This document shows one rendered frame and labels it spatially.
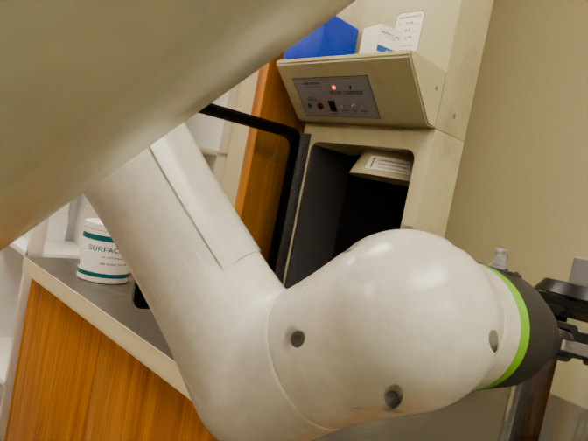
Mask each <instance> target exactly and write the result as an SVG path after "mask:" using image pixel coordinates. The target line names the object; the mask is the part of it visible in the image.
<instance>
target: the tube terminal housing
mask: <svg viewBox="0 0 588 441"><path fill-rule="evenodd" d="M493 3H494V0H355V1H354V2H353V3H351V4H350V5H349V6H347V7H346V8H345V9H344V10H343V11H341V12H340V13H339V14H337V15H336V17H338V18H340V19H342V20H344V21H345V22H347V23H349V24H350V25H352V26H353V27H355V28H357V29H358V30H359V31H358V36H357V40H356V43H357V44H356V45H355V49H354V54H359V51H360V47H361V39H362V34H363V30H364V29H365V28H368V27H371V26H374V25H379V24H383V25H386V26H388V27H390V28H393V29H395V24H396V16H397V13H404V12H411V11H422V10H425V14H424V19H423V27H422V31H421V36H420V40H419V45H418V49H417V54H419V55H420V56H422V57H424V58H425V59H427V60H428V61H429V62H431V63H433V64H434V65H436V66H437V67H440V68H441V69H443V70H444V71H445V72H446V74H445V78H444V85H443V90H442V94H441V99H440V103H439V108H438V112H437V120H436V124H435V127H433V128H416V127H397V126H380V125H361V124H344V123H325V122H306V123H305V127H304V133H310V134H311V141H310V145H309V150H308V155H307V159H306V164H305V168H304V176H303V182H302V186H301V191H300V195H299V200H298V204H297V213H296V218H295V222H294V227H293V231H292V236H291V241H290V249H289V254H288V258H287V263H286V268H285V272H284V277H283V286H284V283H285V278H286V274H287V269H288V264H289V260H290V255H291V247H292V243H293V237H294V233H295V228H296V224H297V219H298V210H299V206H300V201H301V197H302V192H303V188H304V182H305V174H306V170H307V165H308V161H309V156H310V151H311V148H312V146H313V145H314V144H315V145H317V146H320V147H324V148H327V149H329V150H332V151H337V152H340V153H344V154H347V155H349V156H354V155H361V154H362V152H363V151H364V150H366V149H376V150H385V151H395V152H401V153H405V154H409V155H413V156H414V164H413V168H412V173H411V177H410V182H409V189H408V193H407V198H406V202H405V207H404V211H403V216H402V223H401V227H400V229H402V225H407V226H411V227H413V228H412V229H415V230H421V231H425V232H428V233H432V234H434V235H439V236H441V237H443V238H444V237H445V230H446V225H447V221H448V217H449V212H450V208H451V203H452V196H453V192H454V187H455V184H456V179H457V175H458V170H459V163H460V159H461V154H462V150H463V146H464V142H463V141H465V136H466V129H467V124H468V120H469V116H470V112H471V107H472V103H473V96H474V91H475V87H476V82H477V79H478V74H479V70H480V62H481V58H482V53H483V49H484V45H485V41H486V36H487V28H488V25H489V20H490V16H491V11H492V8H493Z"/></svg>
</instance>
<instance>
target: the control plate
mask: <svg viewBox="0 0 588 441"><path fill-rule="evenodd" d="M292 81H293V83H294V86H295V88H296V90H297V94H298V96H299V99H300V101H301V103H302V105H303V108H304V112H305V114H306V116H327V117H351V118H374V119H381V118H380V115H379V111H378V108H377V106H376V103H375V98H374V95H373V92H372V88H371V86H370V83H369V80H368V76H367V75H361V76H337V77H314V78H292ZM332 85H334V86H335V87H336V89H335V90H333V89H332ZM349 85H352V86H353V89H352V90H351V89H350V88H349V87H348V86H349ZM328 101H334V103H335V106H336V109H337V110H338V112H334V111H331V109H330V106H329V104H328ZM319 102H320V103H322V104H323V106H324V107H323V109H319V108H318V103H319ZM308 103H310V104H311V105H312V107H311V108H309V107H308ZM342 103H344V104H345V107H344V108H342V107H341V104H342ZM352 103H353V104H354V106H355V107H354V108H351V104H352ZM362 103H363V104H364V105H365V108H361V104H362Z"/></svg>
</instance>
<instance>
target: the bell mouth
mask: <svg viewBox="0 0 588 441"><path fill-rule="evenodd" d="M413 164H414V156H413V155H409V154H405V153H401V152H395V151H390V150H376V149H366V150H364V151H363V152H362V154H361V155H360V157H359V159H358V160H357V162H356V163H355V164H354V166H353V168H352V169H351V171H350V172H349V173H350V174H352V175H354V176H357V177H361V178H364V179H372V180H376V181H381V182H385V183H390V184H395V185H400V186H409V185H410V177H411V173H412V168H413Z"/></svg>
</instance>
